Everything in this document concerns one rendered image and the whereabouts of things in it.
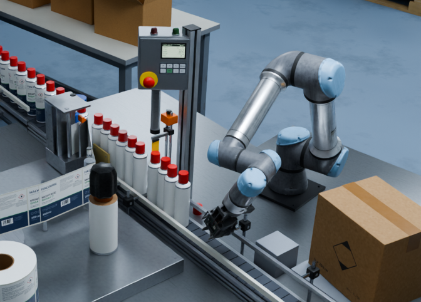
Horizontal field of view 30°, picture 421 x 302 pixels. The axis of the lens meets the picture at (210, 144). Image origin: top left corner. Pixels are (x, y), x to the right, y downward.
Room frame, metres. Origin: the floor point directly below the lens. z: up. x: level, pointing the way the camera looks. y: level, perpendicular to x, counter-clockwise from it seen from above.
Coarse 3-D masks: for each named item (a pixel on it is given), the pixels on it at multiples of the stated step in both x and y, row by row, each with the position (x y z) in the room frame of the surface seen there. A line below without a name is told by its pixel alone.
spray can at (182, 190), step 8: (184, 176) 2.16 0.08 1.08; (176, 184) 2.17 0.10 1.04; (184, 184) 2.17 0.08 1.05; (176, 192) 2.16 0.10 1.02; (184, 192) 2.16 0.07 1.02; (176, 200) 2.16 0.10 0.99; (184, 200) 2.16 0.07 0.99; (176, 208) 2.16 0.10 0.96; (184, 208) 2.16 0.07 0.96; (176, 216) 2.16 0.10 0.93; (184, 216) 2.16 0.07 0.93; (184, 224) 2.16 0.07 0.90
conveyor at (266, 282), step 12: (156, 216) 2.22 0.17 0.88; (192, 228) 2.16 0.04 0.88; (204, 240) 2.10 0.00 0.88; (216, 240) 2.10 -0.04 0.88; (204, 252) 2.04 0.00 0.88; (228, 252) 2.04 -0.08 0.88; (240, 264) 1.98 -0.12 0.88; (252, 276) 1.93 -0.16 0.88; (264, 276) 1.93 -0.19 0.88; (252, 288) 1.87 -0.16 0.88; (276, 288) 1.88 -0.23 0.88; (264, 300) 1.82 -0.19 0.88; (288, 300) 1.83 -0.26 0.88
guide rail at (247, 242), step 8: (192, 200) 2.20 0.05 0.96; (200, 208) 2.16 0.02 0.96; (240, 240) 2.02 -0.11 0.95; (248, 240) 2.00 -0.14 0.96; (256, 248) 1.96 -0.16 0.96; (264, 256) 1.93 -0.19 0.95; (272, 256) 1.93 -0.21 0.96; (280, 264) 1.89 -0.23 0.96; (288, 272) 1.86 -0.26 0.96; (296, 280) 1.83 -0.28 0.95; (304, 280) 1.82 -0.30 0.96; (312, 288) 1.79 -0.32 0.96; (320, 296) 1.76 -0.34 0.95; (328, 296) 1.76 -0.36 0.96
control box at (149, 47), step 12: (144, 36) 2.36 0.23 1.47; (156, 36) 2.36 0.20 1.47; (168, 36) 2.37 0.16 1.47; (180, 36) 2.38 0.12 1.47; (144, 48) 2.35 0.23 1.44; (156, 48) 2.36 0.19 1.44; (144, 60) 2.35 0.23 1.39; (156, 60) 2.36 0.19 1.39; (168, 60) 2.36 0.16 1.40; (180, 60) 2.37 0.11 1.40; (144, 72) 2.35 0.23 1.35; (156, 72) 2.36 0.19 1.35; (156, 84) 2.36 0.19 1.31; (168, 84) 2.36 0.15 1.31; (180, 84) 2.37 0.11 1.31
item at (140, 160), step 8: (136, 144) 2.35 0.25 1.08; (144, 144) 2.35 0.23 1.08; (136, 152) 2.34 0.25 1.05; (144, 152) 2.35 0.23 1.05; (136, 160) 2.33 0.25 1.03; (144, 160) 2.33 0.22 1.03; (136, 168) 2.33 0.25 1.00; (144, 168) 2.34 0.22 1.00; (136, 176) 2.33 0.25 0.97; (144, 176) 2.34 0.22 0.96; (136, 184) 2.33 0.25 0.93; (144, 184) 2.34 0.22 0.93; (144, 192) 2.34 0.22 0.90
